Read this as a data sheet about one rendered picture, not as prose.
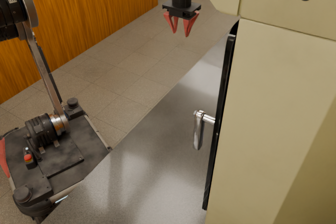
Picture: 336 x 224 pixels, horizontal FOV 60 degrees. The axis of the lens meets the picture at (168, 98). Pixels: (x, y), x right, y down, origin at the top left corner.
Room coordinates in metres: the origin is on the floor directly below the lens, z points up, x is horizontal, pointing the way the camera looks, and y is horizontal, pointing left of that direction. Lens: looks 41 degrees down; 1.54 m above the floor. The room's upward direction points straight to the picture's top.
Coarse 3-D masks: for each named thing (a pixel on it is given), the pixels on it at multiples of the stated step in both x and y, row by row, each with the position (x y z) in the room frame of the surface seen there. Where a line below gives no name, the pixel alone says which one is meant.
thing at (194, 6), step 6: (168, 0) 0.87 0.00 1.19; (174, 0) 0.82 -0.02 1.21; (180, 0) 0.81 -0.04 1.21; (186, 0) 0.81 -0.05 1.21; (162, 6) 0.84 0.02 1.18; (168, 6) 0.82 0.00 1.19; (174, 6) 0.82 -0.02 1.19; (180, 6) 0.81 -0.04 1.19; (186, 6) 0.81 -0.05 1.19; (192, 6) 0.82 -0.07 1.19; (198, 6) 0.82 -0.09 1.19; (186, 12) 0.79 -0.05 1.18; (192, 12) 0.79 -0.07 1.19
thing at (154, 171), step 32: (192, 96) 0.71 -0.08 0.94; (160, 128) 0.57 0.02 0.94; (192, 128) 0.57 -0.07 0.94; (128, 160) 0.46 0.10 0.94; (160, 160) 0.46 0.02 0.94; (192, 160) 0.46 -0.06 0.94; (96, 192) 0.37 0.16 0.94; (128, 192) 0.37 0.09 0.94; (160, 192) 0.37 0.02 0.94; (192, 192) 0.37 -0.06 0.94
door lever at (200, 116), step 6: (198, 114) 0.35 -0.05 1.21; (204, 114) 0.35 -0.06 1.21; (198, 120) 0.35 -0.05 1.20; (204, 120) 0.34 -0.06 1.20; (210, 120) 0.34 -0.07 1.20; (198, 126) 0.34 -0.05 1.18; (198, 132) 0.34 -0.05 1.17; (198, 138) 0.34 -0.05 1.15; (192, 144) 0.35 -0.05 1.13; (198, 144) 0.34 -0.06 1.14
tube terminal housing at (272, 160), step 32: (256, 0) 0.27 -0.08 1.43; (288, 0) 0.26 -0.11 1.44; (320, 0) 0.24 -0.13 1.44; (256, 32) 0.27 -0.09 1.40; (288, 32) 0.25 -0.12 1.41; (320, 32) 0.24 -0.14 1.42; (256, 64) 0.26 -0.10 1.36; (288, 64) 0.25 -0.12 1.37; (320, 64) 0.23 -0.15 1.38; (256, 96) 0.26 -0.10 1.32; (288, 96) 0.24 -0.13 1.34; (320, 96) 0.23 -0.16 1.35; (224, 128) 0.28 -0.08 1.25; (256, 128) 0.25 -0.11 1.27; (288, 128) 0.24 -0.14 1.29; (320, 128) 0.22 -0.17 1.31; (224, 160) 0.27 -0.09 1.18; (256, 160) 0.25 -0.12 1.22; (288, 160) 0.23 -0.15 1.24; (320, 160) 0.23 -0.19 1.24; (224, 192) 0.27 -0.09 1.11; (256, 192) 0.24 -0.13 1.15; (288, 192) 0.22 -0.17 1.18; (320, 192) 0.24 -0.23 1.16
